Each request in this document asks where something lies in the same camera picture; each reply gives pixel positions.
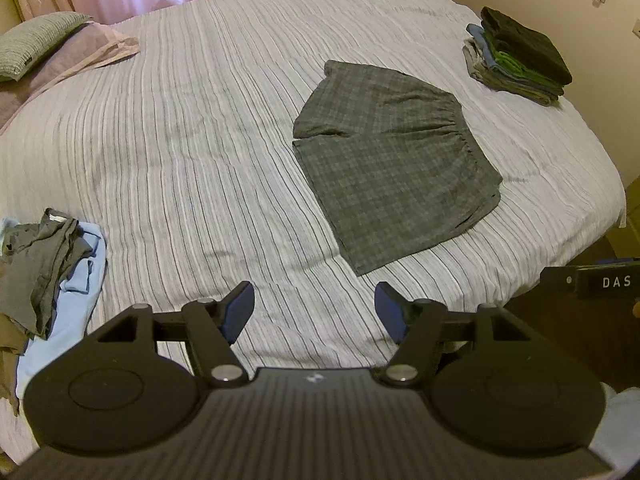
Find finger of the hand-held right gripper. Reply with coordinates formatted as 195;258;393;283
540;266;578;301

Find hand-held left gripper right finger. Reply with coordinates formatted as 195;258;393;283
372;281;551;388

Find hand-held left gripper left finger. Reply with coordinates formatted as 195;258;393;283
77;281;256;388

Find grey plaid shorts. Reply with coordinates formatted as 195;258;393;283
291;60;503;277

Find pile of unfolded clothes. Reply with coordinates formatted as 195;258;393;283
0;217;107;401

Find person's pale clothing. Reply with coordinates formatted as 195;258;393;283
587;382;640;466

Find bed with striped cover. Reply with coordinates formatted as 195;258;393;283
0;0;627;466

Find olive folded garment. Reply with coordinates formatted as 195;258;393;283
475;70;559;107

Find dark grey garment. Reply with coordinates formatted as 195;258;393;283
0;207;98;341

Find green folded garment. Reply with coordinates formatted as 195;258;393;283
487;42;563;92

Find beige folded garment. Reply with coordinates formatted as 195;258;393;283
462;40;503;86

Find brown garment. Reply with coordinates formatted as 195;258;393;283
0;310;32;417

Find blue folded garment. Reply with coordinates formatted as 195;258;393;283
466;23;563;99

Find purple pillow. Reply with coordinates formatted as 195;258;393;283
0;22;141;134

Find grey-green checked pillow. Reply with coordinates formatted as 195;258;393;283
0;11;94;82

